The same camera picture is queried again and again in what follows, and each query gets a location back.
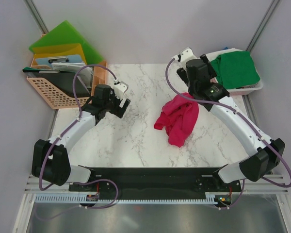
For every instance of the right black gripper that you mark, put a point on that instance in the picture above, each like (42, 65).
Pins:
(211, 72)

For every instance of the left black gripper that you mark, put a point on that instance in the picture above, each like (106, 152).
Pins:
(118, 111)

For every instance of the pink red t shirt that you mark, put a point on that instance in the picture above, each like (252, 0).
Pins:
(178, 117)

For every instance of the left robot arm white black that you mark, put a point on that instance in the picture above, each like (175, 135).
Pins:
(51, 157)

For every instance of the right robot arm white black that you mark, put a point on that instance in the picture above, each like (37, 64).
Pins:
(263, 152)

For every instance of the white t shirt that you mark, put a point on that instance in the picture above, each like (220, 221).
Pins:
(213, 55)

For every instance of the white plastic laundry basket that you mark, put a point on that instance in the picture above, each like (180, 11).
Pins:
(247, 89)

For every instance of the green t shirt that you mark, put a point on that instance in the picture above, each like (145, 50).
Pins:
(235, 70)

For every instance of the white paper documents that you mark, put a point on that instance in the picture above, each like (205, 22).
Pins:
(85, 74)

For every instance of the black folder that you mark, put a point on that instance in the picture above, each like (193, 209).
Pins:
(60, 79)

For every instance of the peach perforated file organizer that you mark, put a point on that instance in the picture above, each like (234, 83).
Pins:
(56, 98)

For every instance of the yellow plastic folder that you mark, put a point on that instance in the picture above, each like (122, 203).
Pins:
(59, 50)

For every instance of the blue clipboard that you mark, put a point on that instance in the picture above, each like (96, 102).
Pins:
(48, 61)

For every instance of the green plastic folder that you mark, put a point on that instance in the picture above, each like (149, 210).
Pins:
(65, 33)

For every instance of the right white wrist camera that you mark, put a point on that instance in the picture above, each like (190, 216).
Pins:
(184, 56)

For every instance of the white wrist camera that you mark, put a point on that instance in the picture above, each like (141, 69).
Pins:
(184, 56)
(120, 88)

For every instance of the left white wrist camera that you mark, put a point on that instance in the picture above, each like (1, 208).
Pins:
(120, 88)

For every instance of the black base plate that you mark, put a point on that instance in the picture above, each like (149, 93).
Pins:
(155, 183)

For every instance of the right aluminium corner post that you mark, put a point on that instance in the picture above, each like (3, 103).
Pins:
(263, 24)

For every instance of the aluminium corner post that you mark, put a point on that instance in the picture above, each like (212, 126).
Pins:
(263, 24)
(36, 16)

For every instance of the white slotted cable duct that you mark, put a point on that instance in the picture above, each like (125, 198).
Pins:
(93, 199)

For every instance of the left aluminium corner post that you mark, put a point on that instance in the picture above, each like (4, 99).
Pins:
(36, 16)

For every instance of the aluminium frame rail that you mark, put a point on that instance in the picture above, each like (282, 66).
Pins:
(260, 187)

